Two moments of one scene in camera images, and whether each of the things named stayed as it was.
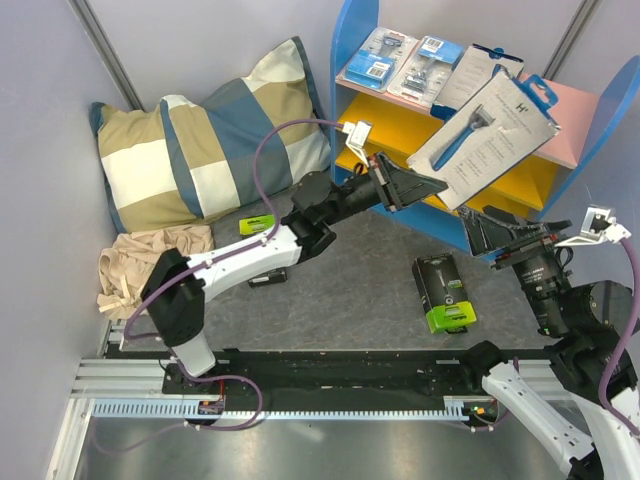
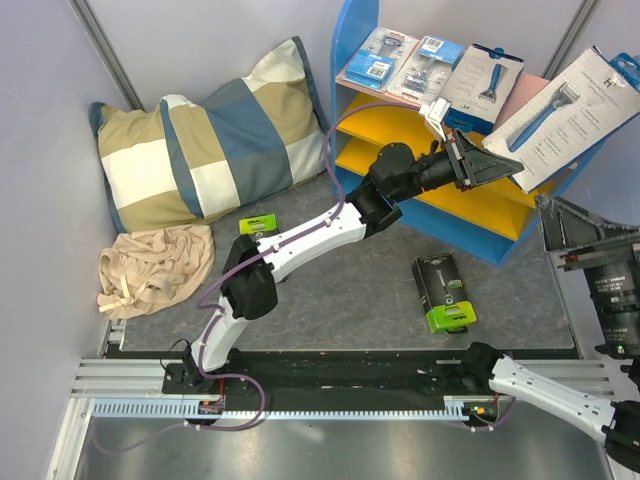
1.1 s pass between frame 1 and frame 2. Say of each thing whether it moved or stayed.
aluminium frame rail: stayed
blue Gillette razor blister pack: stayed
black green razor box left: stayed
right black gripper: moved
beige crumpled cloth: stayed
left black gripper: moved
